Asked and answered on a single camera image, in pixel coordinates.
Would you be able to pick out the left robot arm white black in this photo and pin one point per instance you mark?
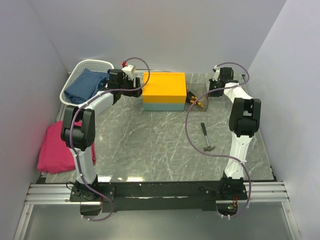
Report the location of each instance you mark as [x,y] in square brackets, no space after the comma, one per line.
[78,130]

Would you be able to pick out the aluminium rail frame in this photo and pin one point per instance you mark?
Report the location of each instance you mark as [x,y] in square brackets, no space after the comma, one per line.
[58,194]

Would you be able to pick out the orange grey drawer box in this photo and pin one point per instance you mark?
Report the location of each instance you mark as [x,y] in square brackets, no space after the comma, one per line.
[164,91]

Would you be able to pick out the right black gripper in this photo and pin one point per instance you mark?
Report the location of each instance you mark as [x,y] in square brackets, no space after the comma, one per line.
[211,82]

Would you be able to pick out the clear plastic drawer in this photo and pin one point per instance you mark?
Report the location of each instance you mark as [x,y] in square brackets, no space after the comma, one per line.
[197,89]

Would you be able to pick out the white plastic basket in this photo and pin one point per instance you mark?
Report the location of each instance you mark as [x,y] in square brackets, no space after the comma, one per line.
[93,65]

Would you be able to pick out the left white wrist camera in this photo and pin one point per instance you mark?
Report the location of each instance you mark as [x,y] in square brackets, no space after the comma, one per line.
[128,69]

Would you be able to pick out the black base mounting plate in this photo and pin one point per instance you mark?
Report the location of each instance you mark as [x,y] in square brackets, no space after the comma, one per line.
[151,196]

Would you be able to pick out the orange black long-nose pliers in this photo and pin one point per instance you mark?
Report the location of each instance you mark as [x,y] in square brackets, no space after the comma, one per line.
[198,103]

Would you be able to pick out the orange black pliers small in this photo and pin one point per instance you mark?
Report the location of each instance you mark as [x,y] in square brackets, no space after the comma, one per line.
[190,97]

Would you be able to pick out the blue cloth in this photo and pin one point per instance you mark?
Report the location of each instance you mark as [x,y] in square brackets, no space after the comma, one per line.
[86,86]

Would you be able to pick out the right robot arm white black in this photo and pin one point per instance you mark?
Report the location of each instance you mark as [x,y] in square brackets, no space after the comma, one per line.
[244,122]

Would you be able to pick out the small black hammer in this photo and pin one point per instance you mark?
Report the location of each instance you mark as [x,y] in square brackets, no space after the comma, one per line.
[208,148]

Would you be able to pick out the pink folded cloth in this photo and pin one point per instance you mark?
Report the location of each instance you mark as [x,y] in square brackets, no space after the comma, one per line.
[55,157]

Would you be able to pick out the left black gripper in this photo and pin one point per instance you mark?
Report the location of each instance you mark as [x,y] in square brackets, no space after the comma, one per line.
[136,93]

